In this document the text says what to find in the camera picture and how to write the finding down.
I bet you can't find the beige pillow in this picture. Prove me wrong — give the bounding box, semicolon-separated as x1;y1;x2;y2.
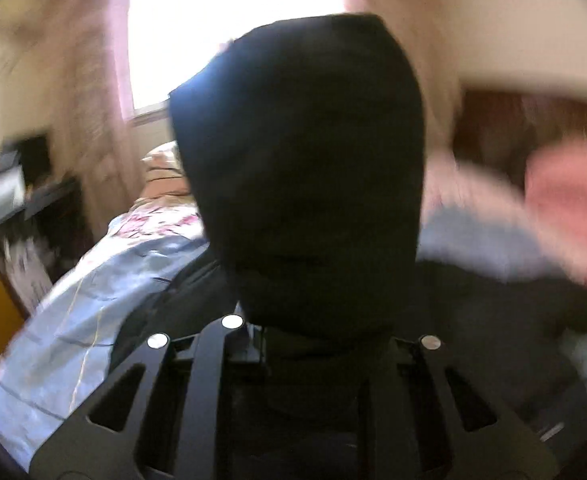
141;140;190;196

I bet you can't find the black garment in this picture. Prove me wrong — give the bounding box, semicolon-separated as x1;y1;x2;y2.
108;12;587;431

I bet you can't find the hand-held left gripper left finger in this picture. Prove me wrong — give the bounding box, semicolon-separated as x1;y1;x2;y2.
29;314;269;480

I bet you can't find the dark cluttered desk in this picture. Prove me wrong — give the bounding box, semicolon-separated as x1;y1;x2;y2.
0;130;96;313

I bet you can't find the brown wooden headboard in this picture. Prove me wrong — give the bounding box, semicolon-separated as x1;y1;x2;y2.
452;85;587;196

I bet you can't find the pink curtain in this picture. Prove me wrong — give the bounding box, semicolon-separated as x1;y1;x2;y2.
331;0;467;161

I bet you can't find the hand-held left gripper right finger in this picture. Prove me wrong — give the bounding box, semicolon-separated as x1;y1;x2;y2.
367;334;560;480

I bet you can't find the bright window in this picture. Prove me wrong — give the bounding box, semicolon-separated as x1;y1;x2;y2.
128;0;357;122

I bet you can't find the pink cloth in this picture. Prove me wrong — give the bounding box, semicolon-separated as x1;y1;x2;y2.
523;144;587;292

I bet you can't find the beige patterned curtain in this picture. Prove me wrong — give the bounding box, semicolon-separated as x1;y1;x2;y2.
66;0;135;216

